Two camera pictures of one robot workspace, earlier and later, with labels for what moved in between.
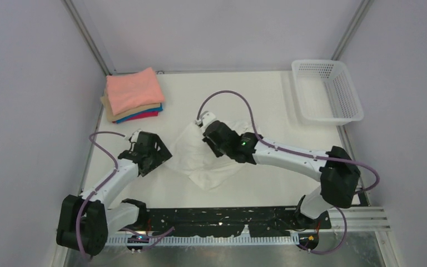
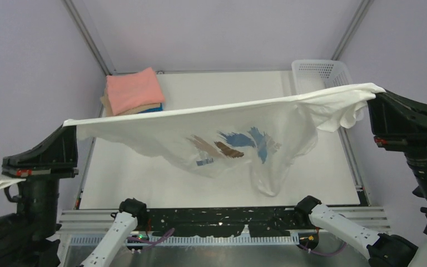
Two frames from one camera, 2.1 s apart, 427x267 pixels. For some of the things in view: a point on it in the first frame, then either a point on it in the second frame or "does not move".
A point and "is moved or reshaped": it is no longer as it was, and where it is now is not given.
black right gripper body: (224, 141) → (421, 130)
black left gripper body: (157, 157) → (40, 193)
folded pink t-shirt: (130, 91) does not move
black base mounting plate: (261, 222) does not move
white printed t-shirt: (193, 157) is moved or reshaped
